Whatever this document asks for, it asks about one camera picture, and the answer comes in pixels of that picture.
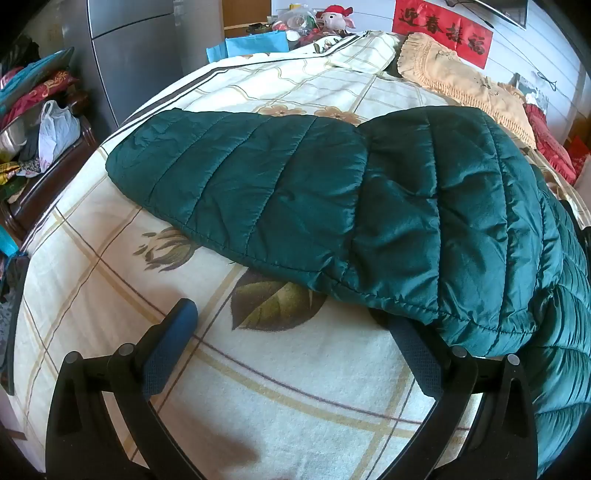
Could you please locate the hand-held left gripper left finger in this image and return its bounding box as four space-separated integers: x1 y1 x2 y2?
45 298 205 480

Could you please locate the white plastic bag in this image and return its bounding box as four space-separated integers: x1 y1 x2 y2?
38 100 81 172

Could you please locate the wall photo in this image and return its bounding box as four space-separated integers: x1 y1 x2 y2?
512 71 551 110

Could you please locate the beige fringed pillow cover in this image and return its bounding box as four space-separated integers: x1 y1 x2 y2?
396 32 537 149

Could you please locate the red pillow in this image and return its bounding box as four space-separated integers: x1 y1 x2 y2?
524 104 578 185

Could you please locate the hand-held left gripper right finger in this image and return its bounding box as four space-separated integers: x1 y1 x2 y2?
382 318 540 480

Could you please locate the dark green puffer jacket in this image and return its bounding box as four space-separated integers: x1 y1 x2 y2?
105 105 591 476

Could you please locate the red wall banner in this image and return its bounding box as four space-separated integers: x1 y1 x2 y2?
392 0 494 69

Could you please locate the pink plush toy red hat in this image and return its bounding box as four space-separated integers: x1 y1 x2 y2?
316 6 356 34

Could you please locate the light blue bag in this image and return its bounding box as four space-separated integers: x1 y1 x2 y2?
206 34 290 64

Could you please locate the cream floral checked blanket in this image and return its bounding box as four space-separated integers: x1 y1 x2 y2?
9 30 591 480

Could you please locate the cluttered side table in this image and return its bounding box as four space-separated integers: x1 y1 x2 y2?
0 115 100 245

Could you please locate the grey refrigerator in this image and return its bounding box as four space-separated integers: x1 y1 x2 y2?
60 0 223 134

